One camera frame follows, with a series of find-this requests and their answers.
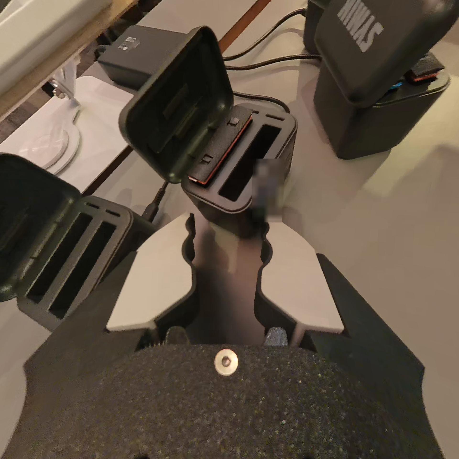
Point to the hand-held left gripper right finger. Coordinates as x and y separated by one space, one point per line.
305 287

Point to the wooden sign board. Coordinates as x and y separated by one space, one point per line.
57 75

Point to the black camera battery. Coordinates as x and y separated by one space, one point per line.
396 87
222 147
424 69

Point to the black multi-port power hub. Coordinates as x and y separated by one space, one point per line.
129 54

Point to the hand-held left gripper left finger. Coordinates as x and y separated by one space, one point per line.
147 287

